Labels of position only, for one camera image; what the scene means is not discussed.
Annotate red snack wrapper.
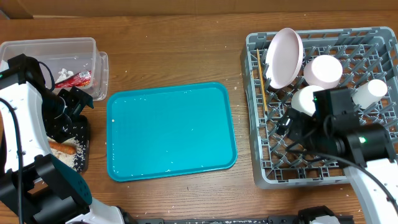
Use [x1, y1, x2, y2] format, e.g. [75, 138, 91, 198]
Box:
[55, 70, 91, 88]

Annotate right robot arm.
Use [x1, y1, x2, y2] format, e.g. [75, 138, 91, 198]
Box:
[277, 88, 397, 223]

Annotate white napkin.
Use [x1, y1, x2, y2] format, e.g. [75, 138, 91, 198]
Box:
[56, 68, 74, 83]

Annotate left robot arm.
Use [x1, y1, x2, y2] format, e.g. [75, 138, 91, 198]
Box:
[1, 54, 134, 223]

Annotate teal serving tray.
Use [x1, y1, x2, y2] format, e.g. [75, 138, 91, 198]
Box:
[106, 82, 238, 182]

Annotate wooden chopstick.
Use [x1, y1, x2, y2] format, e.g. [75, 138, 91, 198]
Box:
[256, 49, 268, 113]

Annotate large white plate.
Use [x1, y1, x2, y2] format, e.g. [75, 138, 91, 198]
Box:
[266, 28, 303, 89]

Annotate white cup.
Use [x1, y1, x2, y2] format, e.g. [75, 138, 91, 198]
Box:
[352, 79, 387, 109]

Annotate clear plastic bin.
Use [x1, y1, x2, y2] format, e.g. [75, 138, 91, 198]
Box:
[1, 37, 109, 101]

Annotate rice and food scraps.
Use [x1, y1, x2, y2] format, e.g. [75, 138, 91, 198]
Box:
[46, 123, 90, 172]

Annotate grey dishwasher rack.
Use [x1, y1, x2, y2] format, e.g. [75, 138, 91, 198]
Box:
[241, 27, 397, 189]

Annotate orange carrot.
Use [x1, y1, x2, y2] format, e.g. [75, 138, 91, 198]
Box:
[49, 141, 76, 155]

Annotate black plastic tray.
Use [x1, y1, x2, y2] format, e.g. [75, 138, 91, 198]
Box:
[46, 114, 91, 174]

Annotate white bowl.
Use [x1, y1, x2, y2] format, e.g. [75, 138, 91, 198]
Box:
[291, 85, 324, 116]

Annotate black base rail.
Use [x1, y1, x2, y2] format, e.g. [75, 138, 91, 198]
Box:
[136, 215, 297, 224]

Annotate small white plate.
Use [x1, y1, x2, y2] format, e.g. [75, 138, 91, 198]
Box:
[303, 55, 343, 89]

